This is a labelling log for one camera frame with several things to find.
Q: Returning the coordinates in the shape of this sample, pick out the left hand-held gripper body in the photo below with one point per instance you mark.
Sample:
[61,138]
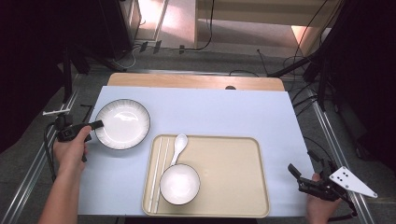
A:
[67,132]

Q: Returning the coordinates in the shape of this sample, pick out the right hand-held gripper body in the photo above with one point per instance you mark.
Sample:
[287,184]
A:
[351,183]

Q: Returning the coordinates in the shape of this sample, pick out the white plate with dark rim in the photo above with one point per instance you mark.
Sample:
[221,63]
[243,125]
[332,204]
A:
[123,124]

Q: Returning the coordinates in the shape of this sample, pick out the beige plastic tray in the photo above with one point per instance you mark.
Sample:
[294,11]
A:
[230,174]

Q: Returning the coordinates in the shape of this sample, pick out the white chopstick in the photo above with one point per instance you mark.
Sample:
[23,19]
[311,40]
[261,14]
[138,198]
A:
[155,174]
[162,161]

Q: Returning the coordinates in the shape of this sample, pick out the white ceramic spoon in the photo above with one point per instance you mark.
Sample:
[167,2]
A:
[180,143]

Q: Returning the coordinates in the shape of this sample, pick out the white ribbed bowl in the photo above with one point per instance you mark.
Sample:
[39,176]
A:
[180,184]

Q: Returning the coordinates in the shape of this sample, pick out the person's left hand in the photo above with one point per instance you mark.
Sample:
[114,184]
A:
[70,154]

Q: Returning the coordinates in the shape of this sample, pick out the person's right hand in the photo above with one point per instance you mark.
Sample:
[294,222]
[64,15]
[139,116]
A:
[320,211]

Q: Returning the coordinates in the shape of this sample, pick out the black metal stand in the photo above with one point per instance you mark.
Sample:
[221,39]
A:
[67,77]
[322,81]

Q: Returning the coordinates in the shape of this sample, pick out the pale blue table cover sheet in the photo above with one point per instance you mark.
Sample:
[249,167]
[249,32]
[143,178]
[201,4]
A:
[218,112]

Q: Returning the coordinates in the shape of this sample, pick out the black cabinet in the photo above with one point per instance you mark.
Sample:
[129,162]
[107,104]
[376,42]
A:
[116,28]

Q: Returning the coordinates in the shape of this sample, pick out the aluminium floor rail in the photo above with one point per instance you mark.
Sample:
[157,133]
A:
[29,174]
[330,140]

